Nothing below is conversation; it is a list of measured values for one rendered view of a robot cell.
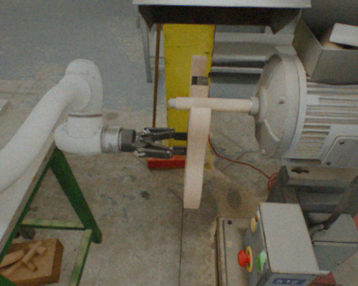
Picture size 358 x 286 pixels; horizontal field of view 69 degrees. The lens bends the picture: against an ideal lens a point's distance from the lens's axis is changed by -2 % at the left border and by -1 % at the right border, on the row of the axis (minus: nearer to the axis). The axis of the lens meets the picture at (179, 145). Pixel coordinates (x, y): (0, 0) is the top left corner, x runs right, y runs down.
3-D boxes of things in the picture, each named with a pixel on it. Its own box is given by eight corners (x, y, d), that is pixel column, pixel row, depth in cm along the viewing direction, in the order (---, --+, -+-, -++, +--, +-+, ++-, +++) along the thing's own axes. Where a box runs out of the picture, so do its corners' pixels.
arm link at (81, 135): (99, 159, 80) (98, 116, 77) (50, 156, 81) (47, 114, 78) (110, 151, 91) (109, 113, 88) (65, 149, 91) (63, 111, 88)
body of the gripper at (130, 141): (126, 141, 90) (153, 143, 90) (121, 157, 83) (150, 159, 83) (124, 123, 85) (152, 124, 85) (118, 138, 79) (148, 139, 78)
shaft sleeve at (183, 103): (247, 110, 67) (248, 98, 66) (249, 114, 65) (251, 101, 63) (176, 107, 68) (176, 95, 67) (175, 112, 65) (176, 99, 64)
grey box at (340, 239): (318, 249, 100) (409, 153, 60) (327, 278, 92) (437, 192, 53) (279, 247, 100) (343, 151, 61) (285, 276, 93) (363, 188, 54)
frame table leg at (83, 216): (103, 236, 172) (57, 139, 107) (101, 244, 168) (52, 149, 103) (95, 236, 172) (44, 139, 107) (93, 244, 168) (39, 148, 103)
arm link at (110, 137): (103, 159, 84) (121, 160, 83) (98, 136, 78) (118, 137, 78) (110, 142, 91) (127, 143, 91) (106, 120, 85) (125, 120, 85)
